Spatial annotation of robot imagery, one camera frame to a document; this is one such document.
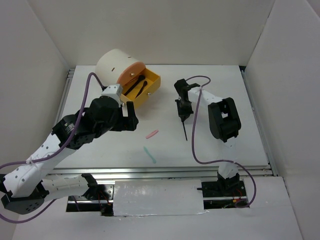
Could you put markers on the small black makeup brush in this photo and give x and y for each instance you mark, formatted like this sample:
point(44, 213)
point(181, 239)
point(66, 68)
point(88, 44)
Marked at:
point(139, 79)

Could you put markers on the pink razor stick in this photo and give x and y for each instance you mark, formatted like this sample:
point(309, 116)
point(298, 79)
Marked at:
point(152, 134)

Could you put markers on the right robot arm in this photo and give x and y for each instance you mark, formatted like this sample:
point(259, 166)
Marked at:
point(224, 125)

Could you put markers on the aluminium rail frame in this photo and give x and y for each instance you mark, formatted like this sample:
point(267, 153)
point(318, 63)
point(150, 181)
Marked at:
point(120, 155)

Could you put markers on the white round drawer cabinet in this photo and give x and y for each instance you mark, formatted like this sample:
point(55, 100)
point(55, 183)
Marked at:
point(112, 64)

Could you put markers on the teal razor stick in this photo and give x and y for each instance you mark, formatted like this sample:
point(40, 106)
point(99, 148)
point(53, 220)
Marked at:
point(149, 155)

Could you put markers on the thin black eyeliner brush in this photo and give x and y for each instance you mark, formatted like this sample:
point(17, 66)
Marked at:
point(184, 129)

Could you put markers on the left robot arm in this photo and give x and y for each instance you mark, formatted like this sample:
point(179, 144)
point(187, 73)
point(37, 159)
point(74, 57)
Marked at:
point(27, 187)

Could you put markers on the yellow drawer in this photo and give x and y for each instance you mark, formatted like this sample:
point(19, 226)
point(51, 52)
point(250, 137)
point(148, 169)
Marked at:
point(154, 82)

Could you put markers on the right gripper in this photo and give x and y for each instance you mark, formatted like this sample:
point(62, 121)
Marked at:
point(183, 114)

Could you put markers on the large black makeup brush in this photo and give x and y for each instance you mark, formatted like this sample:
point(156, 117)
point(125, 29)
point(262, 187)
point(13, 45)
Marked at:
point(145, 83)

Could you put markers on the pink top drawer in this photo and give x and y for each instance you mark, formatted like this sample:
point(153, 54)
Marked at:
point(130, 72)

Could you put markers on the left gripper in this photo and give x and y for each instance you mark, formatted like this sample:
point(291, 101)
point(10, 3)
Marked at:
point(128, 123)

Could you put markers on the white foil sheet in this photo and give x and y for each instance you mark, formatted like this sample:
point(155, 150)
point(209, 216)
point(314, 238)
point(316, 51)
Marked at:
point(158, 198)

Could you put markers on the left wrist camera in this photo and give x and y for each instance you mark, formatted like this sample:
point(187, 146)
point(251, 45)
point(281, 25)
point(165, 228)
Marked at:
point(113, 91)

